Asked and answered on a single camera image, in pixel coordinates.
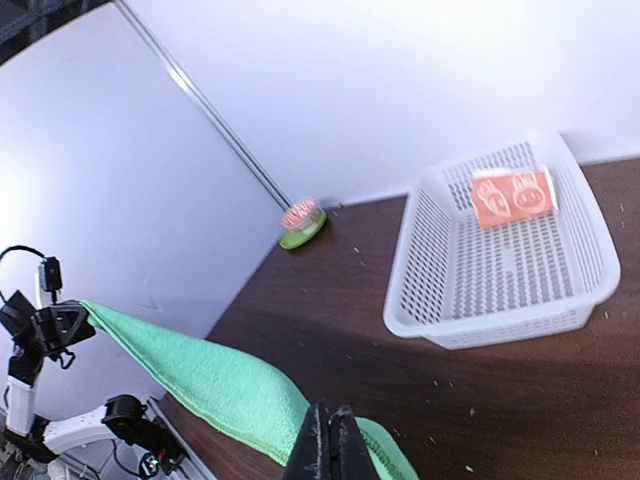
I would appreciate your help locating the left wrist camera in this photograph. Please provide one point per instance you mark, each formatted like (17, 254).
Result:
(48, 281)

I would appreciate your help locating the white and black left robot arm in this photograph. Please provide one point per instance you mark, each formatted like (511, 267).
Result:
(39, 438)

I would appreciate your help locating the green microfiber towel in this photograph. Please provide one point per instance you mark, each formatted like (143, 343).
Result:
(239, 395)

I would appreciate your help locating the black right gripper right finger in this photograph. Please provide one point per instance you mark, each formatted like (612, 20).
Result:
(349, 455)

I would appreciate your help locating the red patterned ceramic bowl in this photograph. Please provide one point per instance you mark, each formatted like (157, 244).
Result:
(300, 215)

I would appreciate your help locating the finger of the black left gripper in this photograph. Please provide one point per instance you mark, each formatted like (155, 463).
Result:
(71, 320)

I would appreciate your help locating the left aluminium frame post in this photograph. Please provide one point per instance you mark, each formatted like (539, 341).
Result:
(201, 101)

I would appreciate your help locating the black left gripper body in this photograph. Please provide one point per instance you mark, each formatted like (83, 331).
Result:
(51, 325)

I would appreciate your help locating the orange bunny pattern towel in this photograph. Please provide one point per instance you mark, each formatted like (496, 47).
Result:
(501, 197)

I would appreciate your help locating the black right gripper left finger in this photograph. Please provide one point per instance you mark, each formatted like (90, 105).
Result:
(310, 458)

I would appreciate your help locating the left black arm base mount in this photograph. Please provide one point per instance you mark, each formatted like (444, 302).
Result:
(164, 453)

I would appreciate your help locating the green saucer plate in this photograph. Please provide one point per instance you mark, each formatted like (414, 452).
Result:
(295, 239)

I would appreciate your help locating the white plastic mesh basket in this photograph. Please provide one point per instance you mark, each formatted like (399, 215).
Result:
(460, 286)

